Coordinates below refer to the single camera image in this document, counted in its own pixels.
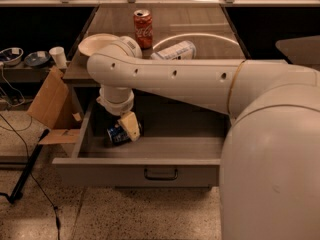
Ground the blue pepsi can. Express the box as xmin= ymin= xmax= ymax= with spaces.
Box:
xmin=107 ymin=123 xmax=133 ymax=146

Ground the red coca-cola can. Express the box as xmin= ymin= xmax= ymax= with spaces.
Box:
xmin=133 ymin=9 xmax=153 ymax=49

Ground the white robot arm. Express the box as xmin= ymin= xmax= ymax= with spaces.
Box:
xmin=87 ymin=37 xmax=320 ymax=240

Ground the black cable on floor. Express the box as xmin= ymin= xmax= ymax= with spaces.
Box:
xmin=0 ymin=113 xmax=62 ymax=240

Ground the white bowl on counter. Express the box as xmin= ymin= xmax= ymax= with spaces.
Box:
xmin=78 ymin=33 xmax=118 ymax=57

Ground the black drawer handle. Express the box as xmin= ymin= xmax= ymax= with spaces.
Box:
xmin=144 ymin=169 xmax=178 ymax=181

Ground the clear plastic water bottle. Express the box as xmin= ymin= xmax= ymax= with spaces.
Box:
xmin=150 ymin=41 xmax=196 ymax=60

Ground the grey cabinet with counter top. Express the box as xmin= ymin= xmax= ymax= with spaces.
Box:
xmin=62 ymin=3 xmax=257 ymax=122

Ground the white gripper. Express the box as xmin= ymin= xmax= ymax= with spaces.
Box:
xmin=96 ymin=86 xmax=140 ymax=141

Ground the brown cardboard box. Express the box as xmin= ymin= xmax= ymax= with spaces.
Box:
xmin=27 ymin=66 xmax=83 ymax=145

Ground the low grey side shelf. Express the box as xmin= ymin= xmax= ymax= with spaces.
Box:
xmin=0 ymin=62 xmax=54 ymax=84

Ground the black stand leg left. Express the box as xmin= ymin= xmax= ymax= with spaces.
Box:
xmin=7 ymin=142 xmax=43 ymax=204

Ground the blue bowl far left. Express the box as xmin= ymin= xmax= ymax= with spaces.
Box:
xmin=0 ymin=47 xmax=24 ymax=66

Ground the blue bowl beside cup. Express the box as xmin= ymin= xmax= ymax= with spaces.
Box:
xmin=24 ymin=51 xmax=51 ymax=68

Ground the white paper cup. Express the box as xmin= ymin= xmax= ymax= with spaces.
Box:
xmin=49 ymin=46 xmax=67 ymax=69

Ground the grey open drawer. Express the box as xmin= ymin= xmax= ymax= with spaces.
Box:
xmin=53 ymin=92 xmax=230 ymax=188

